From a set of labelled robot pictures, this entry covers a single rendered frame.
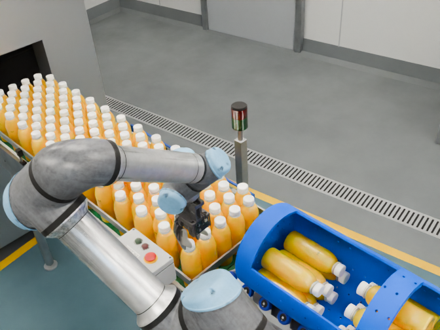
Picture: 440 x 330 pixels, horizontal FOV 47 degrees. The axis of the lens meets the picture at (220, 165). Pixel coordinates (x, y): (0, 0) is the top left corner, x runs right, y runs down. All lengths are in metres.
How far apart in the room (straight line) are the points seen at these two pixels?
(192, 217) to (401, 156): 2.61
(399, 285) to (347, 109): 3.13
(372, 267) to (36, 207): 0.98
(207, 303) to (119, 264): 0.20
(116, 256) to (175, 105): 3.49
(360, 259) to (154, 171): 0.76
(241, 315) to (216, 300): 0.06
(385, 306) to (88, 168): 0.79
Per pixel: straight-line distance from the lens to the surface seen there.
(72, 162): 1.00
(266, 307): 1.64
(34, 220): 1.09
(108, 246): 1.10
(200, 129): 4.16
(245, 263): 1.52
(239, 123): 1.99
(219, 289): 1.04
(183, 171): 1.17
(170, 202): 1.31
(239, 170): 2.14
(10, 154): 2.63
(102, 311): 2.95
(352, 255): 1.62
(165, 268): 1.61
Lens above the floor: 2.27
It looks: 37 degrees down
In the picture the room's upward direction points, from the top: 4 degrees counter-clockwise
